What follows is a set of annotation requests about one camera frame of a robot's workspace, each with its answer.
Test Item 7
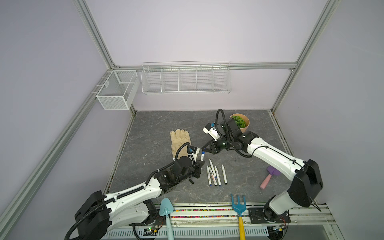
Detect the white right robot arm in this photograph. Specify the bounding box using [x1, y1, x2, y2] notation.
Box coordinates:
[203, 120, 324, 223]

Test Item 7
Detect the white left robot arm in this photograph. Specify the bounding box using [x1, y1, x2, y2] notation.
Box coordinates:
[64, 157, 204, 240]

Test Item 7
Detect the terracotta pot with green plant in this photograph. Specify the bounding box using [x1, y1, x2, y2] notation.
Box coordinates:
[230, 114, 250, 133]

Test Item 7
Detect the cream work glove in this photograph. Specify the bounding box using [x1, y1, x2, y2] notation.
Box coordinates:
[170, 129, 192, 160]

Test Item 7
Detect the teal garden trowel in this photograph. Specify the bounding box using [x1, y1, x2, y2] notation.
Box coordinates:
[159, 198, 174, 240]

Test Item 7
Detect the purple pink small shovel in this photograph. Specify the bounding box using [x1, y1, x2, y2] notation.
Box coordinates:
[260, 166, 281, 190]

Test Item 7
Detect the small white mesh basket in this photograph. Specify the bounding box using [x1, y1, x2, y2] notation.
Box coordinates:
[97, 70, 140, 111]

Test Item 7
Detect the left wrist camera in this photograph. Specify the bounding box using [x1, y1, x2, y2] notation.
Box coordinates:
[187, 146, 201, 163]

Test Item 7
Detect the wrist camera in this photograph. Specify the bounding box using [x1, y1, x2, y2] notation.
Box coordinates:
[203, 123, 221, 141]
[187, 146, 201, 163]

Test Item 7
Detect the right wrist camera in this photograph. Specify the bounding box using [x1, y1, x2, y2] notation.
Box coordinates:
[203, 123, 221, 141]

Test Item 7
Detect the teal fork yellow handle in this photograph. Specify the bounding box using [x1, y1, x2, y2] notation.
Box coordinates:
[231, 194, 247, 240]

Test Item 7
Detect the long white wire basket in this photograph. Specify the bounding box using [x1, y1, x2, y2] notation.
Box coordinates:
[142, 61, 232, 94]

